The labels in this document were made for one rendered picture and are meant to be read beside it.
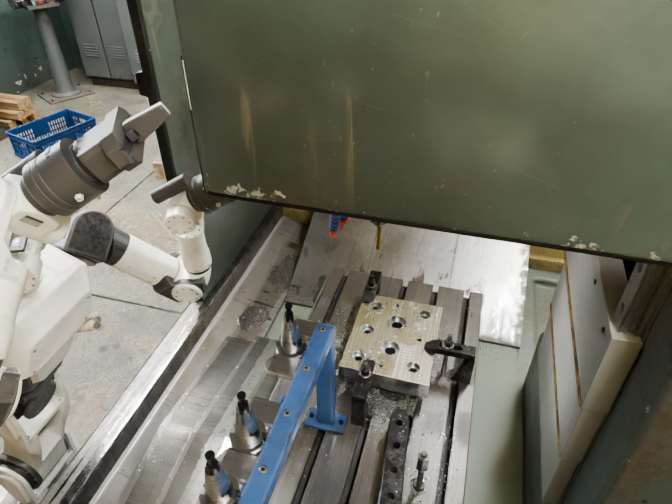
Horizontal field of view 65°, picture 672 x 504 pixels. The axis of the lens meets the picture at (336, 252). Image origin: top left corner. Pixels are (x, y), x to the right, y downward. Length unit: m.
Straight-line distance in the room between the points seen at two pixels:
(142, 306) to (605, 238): 2.73
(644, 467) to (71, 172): 0.94
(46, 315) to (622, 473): 1.08
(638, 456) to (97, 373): 2.42
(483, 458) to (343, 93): 1.27
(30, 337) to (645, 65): 1.07
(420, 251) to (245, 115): 1.50
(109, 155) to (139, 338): 2.28
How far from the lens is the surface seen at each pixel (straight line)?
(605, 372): 0.99
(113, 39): 6.26
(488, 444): 1.72
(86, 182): 0.79
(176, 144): 1.57
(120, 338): 3.01
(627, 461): 0.99
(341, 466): 1.30
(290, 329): 1.04
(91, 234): 1.31
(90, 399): 2.78
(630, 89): 0.63
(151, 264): 1.38
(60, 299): 1.21
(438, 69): 0.61
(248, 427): 0.93
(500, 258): 2.14
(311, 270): 2.11
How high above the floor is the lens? 2.02
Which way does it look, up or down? 37 degrees down
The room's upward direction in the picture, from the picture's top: straight up
